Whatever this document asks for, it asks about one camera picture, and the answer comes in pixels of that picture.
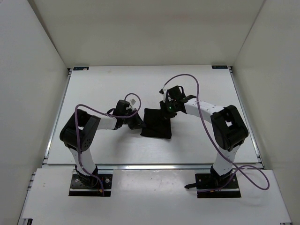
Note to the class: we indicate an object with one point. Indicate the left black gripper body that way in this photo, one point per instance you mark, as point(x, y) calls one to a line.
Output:
point(132, 122)

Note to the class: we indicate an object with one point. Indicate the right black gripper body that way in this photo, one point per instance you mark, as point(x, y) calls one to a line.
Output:
point(169, 109)

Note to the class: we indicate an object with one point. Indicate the black skirt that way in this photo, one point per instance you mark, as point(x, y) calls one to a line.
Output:
point(157, 126)

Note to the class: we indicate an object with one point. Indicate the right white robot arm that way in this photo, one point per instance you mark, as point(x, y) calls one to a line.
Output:
point(228, 127)

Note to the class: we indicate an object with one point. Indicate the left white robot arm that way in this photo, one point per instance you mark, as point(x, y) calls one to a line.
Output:
point(79, 132)

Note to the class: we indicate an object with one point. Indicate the right blue corner label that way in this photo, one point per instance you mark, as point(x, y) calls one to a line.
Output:
point(219, 67)

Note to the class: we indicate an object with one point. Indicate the blue corner label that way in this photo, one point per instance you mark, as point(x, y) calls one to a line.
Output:
point(219, 67)
point(80, 68)

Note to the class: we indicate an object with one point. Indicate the left blue corner label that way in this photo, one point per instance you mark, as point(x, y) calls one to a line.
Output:
point(80, 68)

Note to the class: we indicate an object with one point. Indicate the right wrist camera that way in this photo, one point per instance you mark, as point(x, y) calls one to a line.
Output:
point(164, 93)

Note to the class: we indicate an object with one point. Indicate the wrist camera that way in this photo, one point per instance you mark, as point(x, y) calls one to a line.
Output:
point(164, 93)
point(132, 102)

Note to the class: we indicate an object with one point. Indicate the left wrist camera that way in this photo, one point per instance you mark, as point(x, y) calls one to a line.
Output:
point(132, 102)

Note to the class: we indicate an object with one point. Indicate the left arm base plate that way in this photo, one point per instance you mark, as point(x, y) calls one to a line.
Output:
point(85, 186)

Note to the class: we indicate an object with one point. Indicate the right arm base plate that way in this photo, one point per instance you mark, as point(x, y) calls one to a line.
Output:
point(211, 185)

